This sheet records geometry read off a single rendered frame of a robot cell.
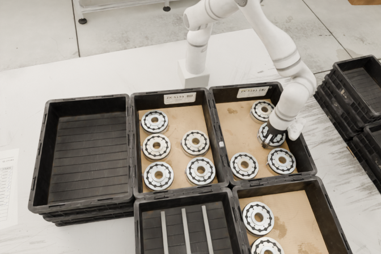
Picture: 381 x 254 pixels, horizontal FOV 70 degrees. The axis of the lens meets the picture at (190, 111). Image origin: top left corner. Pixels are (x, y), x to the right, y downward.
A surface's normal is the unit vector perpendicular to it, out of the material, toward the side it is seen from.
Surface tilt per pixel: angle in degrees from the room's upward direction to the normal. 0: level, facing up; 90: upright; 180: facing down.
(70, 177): 0
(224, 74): 0
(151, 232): 0
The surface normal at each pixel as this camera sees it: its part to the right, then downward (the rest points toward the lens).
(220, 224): 0.06, -0.55
